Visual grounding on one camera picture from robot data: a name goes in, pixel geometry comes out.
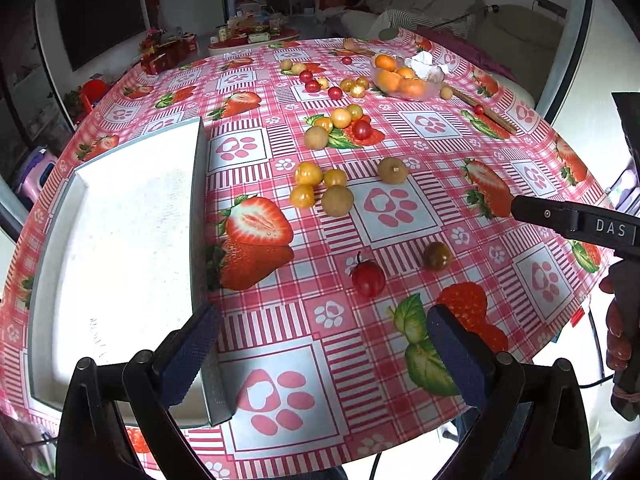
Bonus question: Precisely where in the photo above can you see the orange mandarin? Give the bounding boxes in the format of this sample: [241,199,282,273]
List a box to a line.
[373,54,397,72]
[398,78,426,100]
[374,68,402,94]

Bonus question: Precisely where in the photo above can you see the white sofa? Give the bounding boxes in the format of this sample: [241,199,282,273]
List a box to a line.
[332,0,486,40]

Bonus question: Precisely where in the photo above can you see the brown longan with stem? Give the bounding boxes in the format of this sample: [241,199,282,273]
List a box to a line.
[376,157,409,185]

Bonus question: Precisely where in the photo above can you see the tan longan far right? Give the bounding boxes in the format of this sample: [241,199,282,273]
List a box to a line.
[291,63,307,76]

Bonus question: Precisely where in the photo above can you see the yellow cherry tomato middle top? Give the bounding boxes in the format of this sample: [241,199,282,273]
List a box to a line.
[346,104,363,122]

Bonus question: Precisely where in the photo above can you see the pink plastic stool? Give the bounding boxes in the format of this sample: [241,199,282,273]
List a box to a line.
[13,146,58,208]

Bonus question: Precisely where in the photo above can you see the cluttered coffee table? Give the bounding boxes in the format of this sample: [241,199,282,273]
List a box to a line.
[207,12,300,56]

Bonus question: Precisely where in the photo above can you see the person's right hand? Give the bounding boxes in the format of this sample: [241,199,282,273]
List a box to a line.
[606,300,631,372]

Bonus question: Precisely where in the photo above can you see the yellow cherry tomato middle centre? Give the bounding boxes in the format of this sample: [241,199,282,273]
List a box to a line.
[331,107,352,129]

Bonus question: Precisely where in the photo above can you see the yellow cherry tomato upper left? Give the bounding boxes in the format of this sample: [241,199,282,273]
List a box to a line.
[294,162,323,186]

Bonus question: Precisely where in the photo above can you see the clear glass fruit bowl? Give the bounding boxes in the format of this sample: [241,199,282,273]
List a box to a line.
[370,51,446,102]

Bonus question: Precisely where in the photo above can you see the orange mandarin left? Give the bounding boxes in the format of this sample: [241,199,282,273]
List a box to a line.
[374,68,402,94]

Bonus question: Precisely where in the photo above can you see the dark brownish cherry tomato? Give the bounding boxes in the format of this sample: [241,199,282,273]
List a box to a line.
[422,242,452,271]

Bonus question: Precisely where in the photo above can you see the yellow cherry tomato small right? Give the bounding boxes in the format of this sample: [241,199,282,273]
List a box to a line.
[323,169,347,188]

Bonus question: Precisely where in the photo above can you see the orange mandarin top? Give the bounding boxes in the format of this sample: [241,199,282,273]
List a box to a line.
[373,54,397,72]

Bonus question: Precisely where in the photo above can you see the pink strawberry pattern tablecloth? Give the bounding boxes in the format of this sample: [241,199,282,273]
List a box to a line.
[1,39,608,479]

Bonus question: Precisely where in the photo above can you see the yellow cherry tomato front left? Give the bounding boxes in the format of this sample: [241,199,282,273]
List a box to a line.
[288,184,316,209]

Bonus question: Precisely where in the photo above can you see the black television screen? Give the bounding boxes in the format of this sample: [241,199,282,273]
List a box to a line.
[55,0,145,70]

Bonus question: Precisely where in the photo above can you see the white foam tray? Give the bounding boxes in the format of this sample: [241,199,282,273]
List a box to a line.
[27,118,207,410]

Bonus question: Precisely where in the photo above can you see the orange mandarin right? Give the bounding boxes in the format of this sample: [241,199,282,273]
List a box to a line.
[398,78,426,100]

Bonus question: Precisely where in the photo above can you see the red cherry tomato with stem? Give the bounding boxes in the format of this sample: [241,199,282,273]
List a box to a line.
[350,255,386,299]

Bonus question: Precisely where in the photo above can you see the yellow cherry tomato middle left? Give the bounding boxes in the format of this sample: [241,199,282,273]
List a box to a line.
[314,116,334,133]

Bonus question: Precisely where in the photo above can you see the red gift box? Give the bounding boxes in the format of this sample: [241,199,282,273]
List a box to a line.
[140,39,192,75]

